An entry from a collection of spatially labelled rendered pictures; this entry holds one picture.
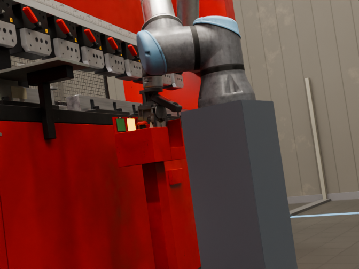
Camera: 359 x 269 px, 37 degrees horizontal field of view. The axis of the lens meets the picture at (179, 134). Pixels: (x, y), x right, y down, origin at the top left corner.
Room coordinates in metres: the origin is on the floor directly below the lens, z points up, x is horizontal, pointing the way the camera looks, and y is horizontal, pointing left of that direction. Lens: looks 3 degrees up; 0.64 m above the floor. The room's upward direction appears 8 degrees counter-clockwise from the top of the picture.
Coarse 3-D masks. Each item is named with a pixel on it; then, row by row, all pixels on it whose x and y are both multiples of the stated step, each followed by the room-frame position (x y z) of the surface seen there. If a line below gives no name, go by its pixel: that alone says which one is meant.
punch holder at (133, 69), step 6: (126, 42) 2.57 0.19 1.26; (126, 48) 2.56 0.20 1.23; (126, 54) 2.56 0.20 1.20; (138, 54) 2.69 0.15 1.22; (126, 60) 2.56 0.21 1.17; (138, 60) 2.68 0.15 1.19; (126, 66) 2.56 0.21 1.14; (132, 66) 2.60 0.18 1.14; (138, 66) 2.66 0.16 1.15; (126, 72) 2.56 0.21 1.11; (132, 72) 2.59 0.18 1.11; (138, 72) 2.65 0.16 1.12; (120, 78) 2.62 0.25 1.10; (126, 78) 2.64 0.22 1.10; (132, 78) 2.67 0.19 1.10; (138, 78) 2.70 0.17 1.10
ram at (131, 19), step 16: (16, 0) 1.79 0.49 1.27; (32, 0) 1.88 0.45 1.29; (64, 0) 2.08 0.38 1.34; (80, 0) 2.20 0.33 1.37; (96, 0) 2.34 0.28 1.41; (112, 0) 2.49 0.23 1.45; (128, 0) 2.66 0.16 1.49; (48, 16) 2.00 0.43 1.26; (64, 16) 2.07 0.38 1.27; (96, 16) 2.32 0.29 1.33; (112, 16) 2.47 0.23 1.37; (128, 16) 2.63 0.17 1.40; (176, 16) 3.32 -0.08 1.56; (112, 32) 2.45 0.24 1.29
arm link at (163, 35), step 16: (144, 0) 1.44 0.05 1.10; (160, 0) 1.42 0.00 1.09; (144, 16) 1.43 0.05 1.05; (160, 16) 1.37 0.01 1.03; (144, 32) 1.34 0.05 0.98; (160, 32) 1.34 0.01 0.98; (176, 32) 1.34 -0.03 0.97; (144, 48) 1.32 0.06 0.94; (160, 48) 1.32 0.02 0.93; (176, 48) 1.32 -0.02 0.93; (192, 48) 1.33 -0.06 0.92; (144, 64) 1.37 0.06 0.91; (160, 64) 1.34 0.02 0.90; (176, 64) 1.34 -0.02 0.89; (192, 64) 1.35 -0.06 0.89
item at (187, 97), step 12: (204, 0) 3.71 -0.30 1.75; (216, 0) 3.68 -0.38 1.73; (228, 0) 3.76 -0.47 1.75; (204, 12) 3.71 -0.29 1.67; (216, 12) 3.68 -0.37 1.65; (228, 12) 3.72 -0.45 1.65; (132, 84) 3.93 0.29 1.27; (192, 84) 3.77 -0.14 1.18; (132, 96) 3.93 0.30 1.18; (168, 96) 3.83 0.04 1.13; (180, 96) 3.80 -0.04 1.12; (192, 96) 3.77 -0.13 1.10; (192, 108) 3.78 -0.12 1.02
